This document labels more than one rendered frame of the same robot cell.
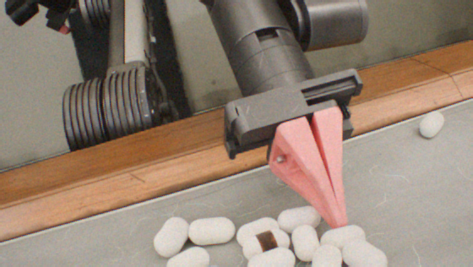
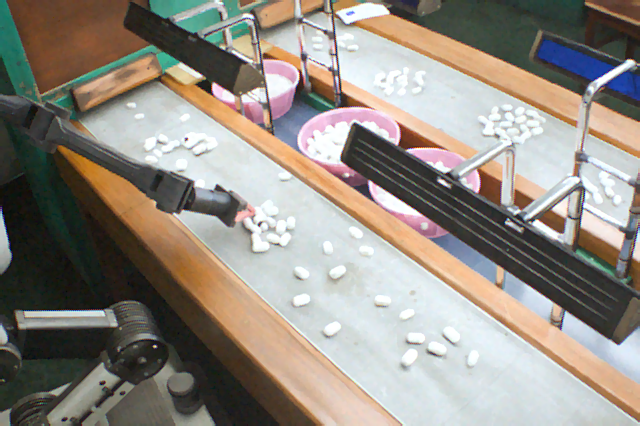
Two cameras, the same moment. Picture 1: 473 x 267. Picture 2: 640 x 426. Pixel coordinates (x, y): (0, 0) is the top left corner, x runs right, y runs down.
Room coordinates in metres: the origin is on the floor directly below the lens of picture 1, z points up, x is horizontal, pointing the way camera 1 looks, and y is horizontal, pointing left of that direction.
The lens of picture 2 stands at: (0.66, 1.26, 1.83)
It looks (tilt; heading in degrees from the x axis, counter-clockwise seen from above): 39 degrees down; 248
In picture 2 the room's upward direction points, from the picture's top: 8 degrees counter-clockwise
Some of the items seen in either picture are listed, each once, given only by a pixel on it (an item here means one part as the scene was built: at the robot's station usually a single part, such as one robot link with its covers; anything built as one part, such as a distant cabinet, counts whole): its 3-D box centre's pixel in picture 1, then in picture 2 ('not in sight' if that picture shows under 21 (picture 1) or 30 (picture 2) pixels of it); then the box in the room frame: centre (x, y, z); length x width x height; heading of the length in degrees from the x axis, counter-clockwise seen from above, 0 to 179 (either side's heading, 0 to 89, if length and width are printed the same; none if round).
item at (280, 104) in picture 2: not in sight; (257, 93); (0.04, -0.62, 0.72); 0.27 x 0.27 x 0.10
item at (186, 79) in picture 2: not in sight; (218, 59); (0.08, -0.83, 0.77); 0.33 x 0.15 x 0.01; 11
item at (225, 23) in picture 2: not in sight; (222, 88); (0.20, -0.41, 0.90); 0.20 x 0.19 x 0.45; 101
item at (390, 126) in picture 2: not in sight; (350, 149); (-0.04, -0.19, 0.72); 0.27 x 0.27 x 0.10
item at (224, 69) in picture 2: not in sight; (183, 40); (0.28, -0.40, 1.08); 0.62 x 0.08 x 0.07; 101
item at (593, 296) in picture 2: not in sight; (480, 214); (0.10, 0.55, 1.08); 0.62 x 0.08 x 0.07; 101
